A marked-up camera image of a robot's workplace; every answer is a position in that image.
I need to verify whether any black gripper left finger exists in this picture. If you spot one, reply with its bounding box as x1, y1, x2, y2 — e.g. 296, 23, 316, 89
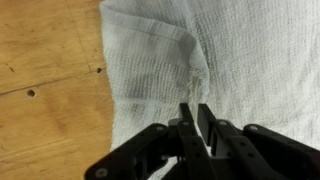
84, 102, 216, 180

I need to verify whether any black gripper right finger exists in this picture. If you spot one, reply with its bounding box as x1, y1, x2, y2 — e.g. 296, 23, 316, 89
196, 103, 320, 180

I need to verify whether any white cloth towel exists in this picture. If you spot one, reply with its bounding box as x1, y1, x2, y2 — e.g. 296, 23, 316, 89
98, 0, 320, 180

